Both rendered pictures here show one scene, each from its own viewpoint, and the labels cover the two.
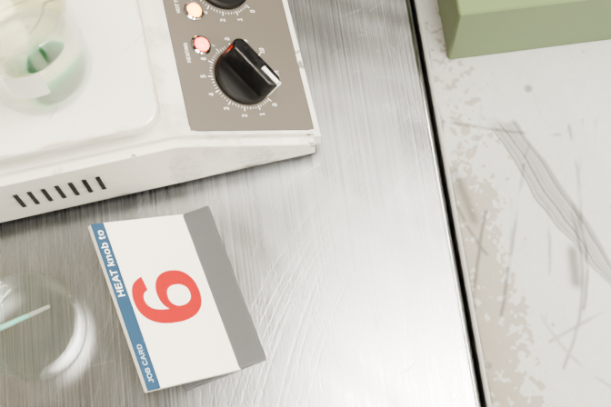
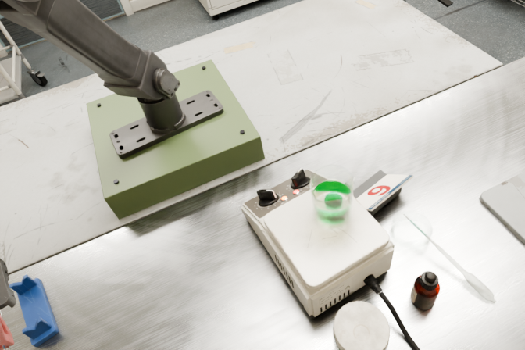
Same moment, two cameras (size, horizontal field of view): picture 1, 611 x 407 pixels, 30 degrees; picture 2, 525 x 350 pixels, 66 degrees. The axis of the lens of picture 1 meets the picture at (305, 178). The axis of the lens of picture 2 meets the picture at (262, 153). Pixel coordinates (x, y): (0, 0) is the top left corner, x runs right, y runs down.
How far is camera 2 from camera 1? 53 cm
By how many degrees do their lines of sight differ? 49
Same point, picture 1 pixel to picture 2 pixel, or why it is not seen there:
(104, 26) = (308, 203)
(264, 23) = (276, 189)
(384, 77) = (276, 171)
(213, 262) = (358, 191)
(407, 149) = (298, 158)
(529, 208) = (304, 130)
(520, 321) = (337, 123)
